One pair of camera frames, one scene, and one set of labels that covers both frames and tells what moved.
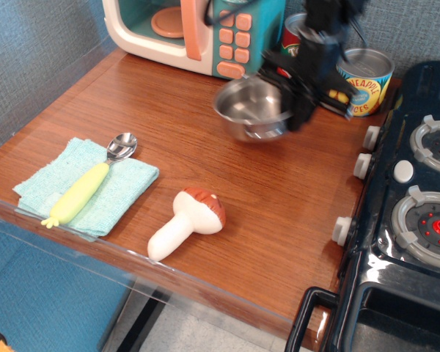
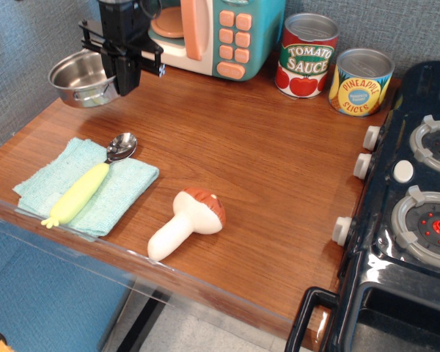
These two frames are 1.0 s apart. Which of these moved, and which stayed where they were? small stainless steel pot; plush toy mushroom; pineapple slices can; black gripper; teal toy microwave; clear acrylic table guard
Moved: black gripper; small stainless steel pot
Stayed: clear acrylic table guard; teal toy microwave; plush toy mushroom; pineapple slices can
